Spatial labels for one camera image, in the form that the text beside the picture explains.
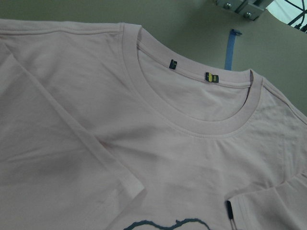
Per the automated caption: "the pink printed t-shirt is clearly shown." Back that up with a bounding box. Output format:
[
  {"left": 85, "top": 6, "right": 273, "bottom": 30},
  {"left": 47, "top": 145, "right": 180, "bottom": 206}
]
[{"left": 0, "top": 19, "right": 307, "bottom": 230}]

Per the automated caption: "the aluminium frame post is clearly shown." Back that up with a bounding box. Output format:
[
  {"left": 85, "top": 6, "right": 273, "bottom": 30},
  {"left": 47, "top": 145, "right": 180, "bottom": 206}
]
[{"left": 214, "top": 0, "right": 273, "bottom": 21}]

